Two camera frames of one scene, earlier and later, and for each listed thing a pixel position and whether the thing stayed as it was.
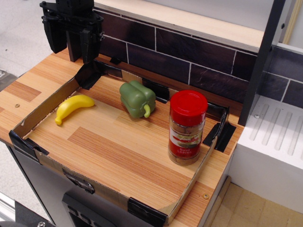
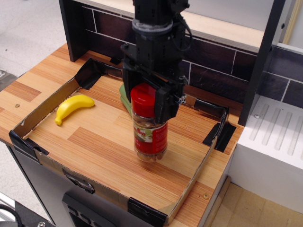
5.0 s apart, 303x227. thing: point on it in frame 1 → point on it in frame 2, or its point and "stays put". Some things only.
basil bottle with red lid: x=188 y=111 → x=150 y=135
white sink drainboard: x=267 y=162 stays put
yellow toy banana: x=70 y=104 stays put
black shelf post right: x=262 y=59 stays put
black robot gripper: x=74 y=14 → x=156 y=57
